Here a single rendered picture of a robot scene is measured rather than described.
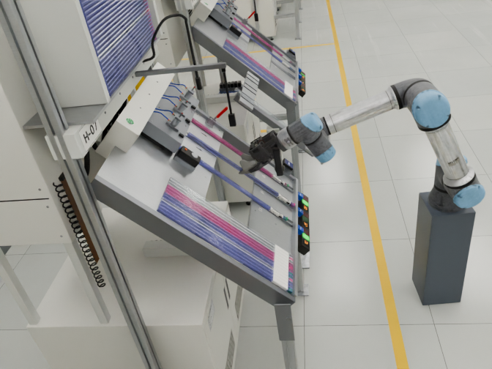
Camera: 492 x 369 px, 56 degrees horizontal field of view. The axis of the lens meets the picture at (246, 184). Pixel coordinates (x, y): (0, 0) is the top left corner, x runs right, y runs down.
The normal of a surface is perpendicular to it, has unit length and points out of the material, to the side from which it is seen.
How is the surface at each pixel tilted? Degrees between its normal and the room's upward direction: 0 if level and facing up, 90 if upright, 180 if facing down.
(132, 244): 0
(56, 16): 90
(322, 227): 0
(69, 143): 90
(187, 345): 90
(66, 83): 90
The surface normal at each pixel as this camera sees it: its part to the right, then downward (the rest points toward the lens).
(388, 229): -0.14, -0.82
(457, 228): 0.00, 0.56
